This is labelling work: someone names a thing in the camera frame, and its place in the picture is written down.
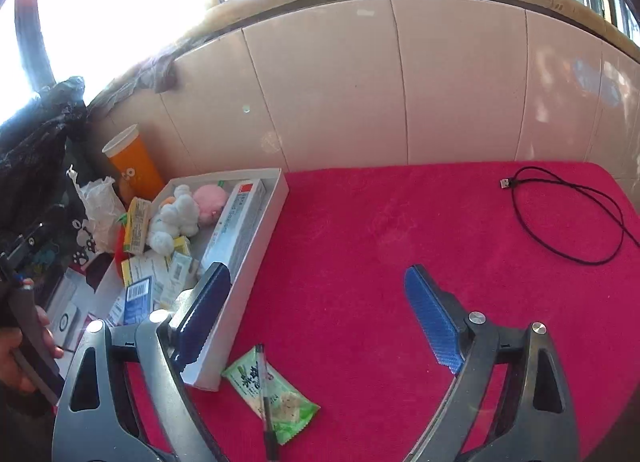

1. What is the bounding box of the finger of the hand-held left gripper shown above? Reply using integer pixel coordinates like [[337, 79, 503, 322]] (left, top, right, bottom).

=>
[[0, 221, 47, 268]]

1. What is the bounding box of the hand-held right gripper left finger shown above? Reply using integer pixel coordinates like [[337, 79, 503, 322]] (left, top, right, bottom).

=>
[[51, 262, 233, 462]]

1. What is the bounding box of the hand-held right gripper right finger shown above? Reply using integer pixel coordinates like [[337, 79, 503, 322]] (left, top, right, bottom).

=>
[[404, 263, 581, 462]]

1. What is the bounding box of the white box with yellow-grey label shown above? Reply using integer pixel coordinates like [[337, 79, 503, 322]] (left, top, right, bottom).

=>
[[150, 277, 181, 310]]

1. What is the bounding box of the white barcode label box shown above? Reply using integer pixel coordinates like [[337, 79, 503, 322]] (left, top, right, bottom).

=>
[[167, 251, 201, 293]]

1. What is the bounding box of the blue label medicine box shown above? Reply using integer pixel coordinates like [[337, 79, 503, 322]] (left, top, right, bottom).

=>
[[121, 276, 153, 327]]

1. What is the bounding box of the white tray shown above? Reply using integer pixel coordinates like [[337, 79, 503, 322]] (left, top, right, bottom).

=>
[[92, 167, 290, 392]]

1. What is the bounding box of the white plush toy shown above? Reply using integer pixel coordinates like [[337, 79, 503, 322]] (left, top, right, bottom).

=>
[[146, 183, 201, 255]]

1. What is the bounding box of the yellow tissue pack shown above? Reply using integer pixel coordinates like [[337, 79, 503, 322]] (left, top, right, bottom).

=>
[[121, 197, 153, 255]]

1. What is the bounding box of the pink plush toy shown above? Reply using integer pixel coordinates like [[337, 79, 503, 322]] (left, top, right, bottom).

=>
[[192, 183, 230, 227]]

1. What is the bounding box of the person's left forearm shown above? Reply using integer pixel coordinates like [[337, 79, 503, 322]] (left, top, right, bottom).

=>
[[0, 384, 55, 462]]

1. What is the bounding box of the person's left hand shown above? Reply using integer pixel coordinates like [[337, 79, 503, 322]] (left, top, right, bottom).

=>
[[0, 277, 66, 394]]

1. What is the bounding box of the cartoon print bag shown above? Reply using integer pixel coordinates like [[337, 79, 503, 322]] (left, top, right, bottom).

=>
[[27, 202, 101, 273]]

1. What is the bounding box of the yellow and white medicine box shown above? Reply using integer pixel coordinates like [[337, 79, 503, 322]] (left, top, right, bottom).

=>
[[120, 253, 171, 288]]

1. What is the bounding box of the white crumpled plastic bag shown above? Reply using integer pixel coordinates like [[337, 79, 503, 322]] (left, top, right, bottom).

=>
[[66, 165, 126, 255]]

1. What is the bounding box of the long white sealant box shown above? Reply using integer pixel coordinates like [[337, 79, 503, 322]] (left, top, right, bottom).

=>
[[200, 179, 268, 275]]

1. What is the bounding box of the black bag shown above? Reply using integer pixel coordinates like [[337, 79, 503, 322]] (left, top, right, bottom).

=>
[[0, 75, 91, 263]]

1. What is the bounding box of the red cloth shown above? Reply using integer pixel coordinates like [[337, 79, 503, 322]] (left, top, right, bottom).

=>
[[120, 161, 640, 462]]

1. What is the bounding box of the black pen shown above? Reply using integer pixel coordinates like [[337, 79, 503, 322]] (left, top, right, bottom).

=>
[[254, 343, 280, 460]]

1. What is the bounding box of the green snack packet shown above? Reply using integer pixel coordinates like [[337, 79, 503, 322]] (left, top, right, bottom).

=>
[[221, 346, 321, 445]]

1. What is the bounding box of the orange cup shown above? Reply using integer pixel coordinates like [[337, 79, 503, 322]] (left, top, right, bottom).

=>
[[101, 123, 168, 200]]

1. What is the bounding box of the grey cloth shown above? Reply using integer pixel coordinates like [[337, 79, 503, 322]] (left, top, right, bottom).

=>
[[90, 40, 181, 108]]

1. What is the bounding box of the white device with round ring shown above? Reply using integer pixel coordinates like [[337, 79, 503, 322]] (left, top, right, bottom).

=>
[[44, 272, 86, 350]]

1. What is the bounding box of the thin black usb cable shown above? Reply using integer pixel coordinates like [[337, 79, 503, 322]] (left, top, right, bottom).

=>
[[498, 165, 626, 265]]

